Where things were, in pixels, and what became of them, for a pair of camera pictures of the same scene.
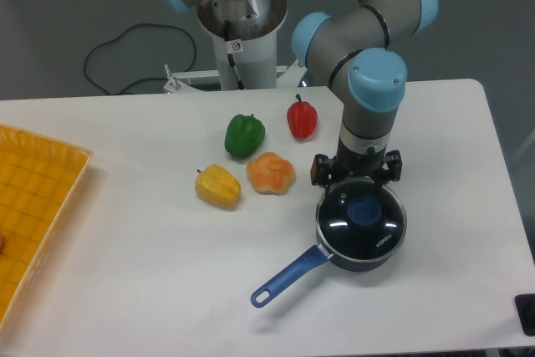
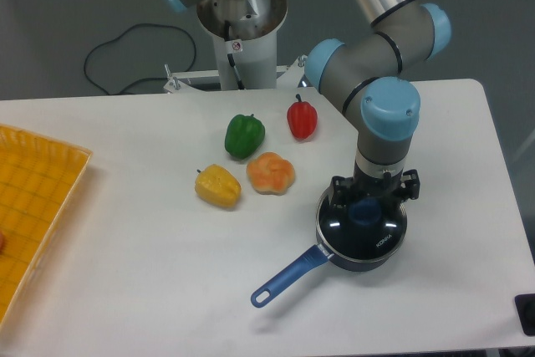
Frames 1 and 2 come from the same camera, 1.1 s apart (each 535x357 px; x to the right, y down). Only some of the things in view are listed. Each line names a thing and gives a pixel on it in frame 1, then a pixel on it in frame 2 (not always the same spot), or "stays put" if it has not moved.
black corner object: [526, 307] stays put
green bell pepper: [244, 135] stays put
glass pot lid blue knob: [360, 221] stays put
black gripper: [349, 165] → [385, 188]
